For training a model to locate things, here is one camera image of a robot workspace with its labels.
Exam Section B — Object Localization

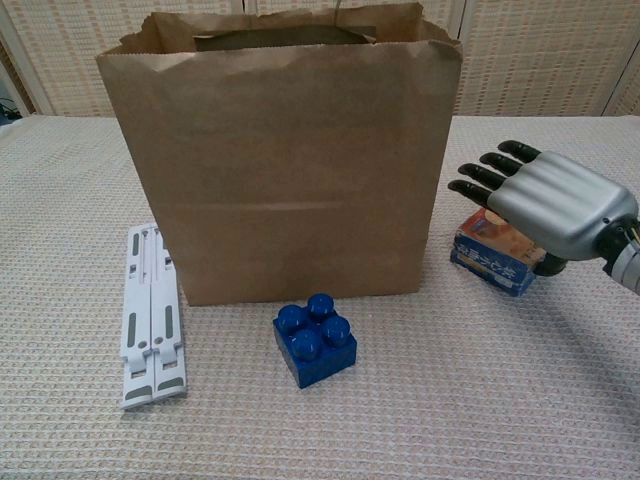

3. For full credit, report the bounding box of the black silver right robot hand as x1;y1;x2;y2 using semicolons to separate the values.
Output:
447;140;640;277

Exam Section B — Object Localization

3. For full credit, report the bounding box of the orange blue cracker box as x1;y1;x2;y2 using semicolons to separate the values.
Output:
448;207;546;297

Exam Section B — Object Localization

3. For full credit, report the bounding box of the brown paper bag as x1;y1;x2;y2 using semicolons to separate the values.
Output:
94;1;464;307

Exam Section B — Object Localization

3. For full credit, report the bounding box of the blue toy building block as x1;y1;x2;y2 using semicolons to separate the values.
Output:
272;293;359;390

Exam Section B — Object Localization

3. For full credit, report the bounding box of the white folding laptop stand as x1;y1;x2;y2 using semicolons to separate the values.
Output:
118;223;190;412

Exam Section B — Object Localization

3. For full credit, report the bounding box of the beige woven tablecloth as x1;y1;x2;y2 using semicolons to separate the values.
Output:
0;115;640;480

